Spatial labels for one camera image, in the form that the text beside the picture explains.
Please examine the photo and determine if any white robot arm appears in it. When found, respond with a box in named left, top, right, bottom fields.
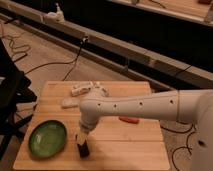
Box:
left=79, top=88, right=213, bottom=171

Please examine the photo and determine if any green bowl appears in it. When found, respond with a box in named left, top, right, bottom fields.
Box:
left=28, top=120, right=67, bottom=159

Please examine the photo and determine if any pale sponge block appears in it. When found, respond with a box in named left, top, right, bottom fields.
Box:
left=61, top=97, right=79, bottom=109

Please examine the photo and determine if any orange carrot toy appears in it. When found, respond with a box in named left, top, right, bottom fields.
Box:
left=119, top=117, right=139, bottom=124

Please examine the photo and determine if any black chair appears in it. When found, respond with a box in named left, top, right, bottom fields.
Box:
left=0, top=38, right=37, bottom=161

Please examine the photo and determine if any black floor cable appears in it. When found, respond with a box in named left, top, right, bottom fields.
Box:
left=3, top=33, right=90, bottom=82

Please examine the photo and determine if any black cable right floor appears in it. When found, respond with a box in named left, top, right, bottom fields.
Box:
left=159, top=123, right=201, bottom=171

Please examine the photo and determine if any white object on rail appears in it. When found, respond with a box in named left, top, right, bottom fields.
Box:
left=45, top=3, right=65, bottom=22

